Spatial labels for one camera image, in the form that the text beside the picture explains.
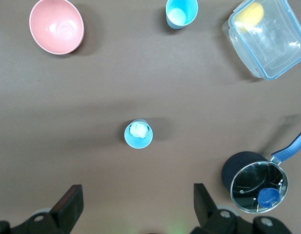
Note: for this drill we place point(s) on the glass lid with blue knob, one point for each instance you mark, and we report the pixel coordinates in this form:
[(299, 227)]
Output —
[(250, 185)]

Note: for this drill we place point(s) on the white crumpled paper ball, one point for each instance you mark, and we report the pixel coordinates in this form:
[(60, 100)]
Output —
[(139, 130)]

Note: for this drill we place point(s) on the empty light blue cup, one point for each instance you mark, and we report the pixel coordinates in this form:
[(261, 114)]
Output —
[(182, 12)]

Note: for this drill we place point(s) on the light blue cup with paper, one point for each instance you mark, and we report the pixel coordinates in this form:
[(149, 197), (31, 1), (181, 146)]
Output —
[(131, 142)]

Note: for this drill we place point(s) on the pink bowl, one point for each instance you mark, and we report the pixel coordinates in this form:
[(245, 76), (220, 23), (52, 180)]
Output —
[(56, 26)]

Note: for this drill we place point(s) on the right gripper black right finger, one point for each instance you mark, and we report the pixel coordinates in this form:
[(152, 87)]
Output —
[(206, 212)]

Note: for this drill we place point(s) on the yellow round food piece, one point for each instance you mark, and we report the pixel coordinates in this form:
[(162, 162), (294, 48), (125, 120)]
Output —
[(252, 13)]

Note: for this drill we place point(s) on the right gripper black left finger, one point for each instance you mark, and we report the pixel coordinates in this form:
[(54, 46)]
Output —
[(67, 209)]

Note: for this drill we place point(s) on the clear plastic container blue rim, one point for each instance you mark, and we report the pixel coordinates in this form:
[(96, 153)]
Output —
[(274, 48)]

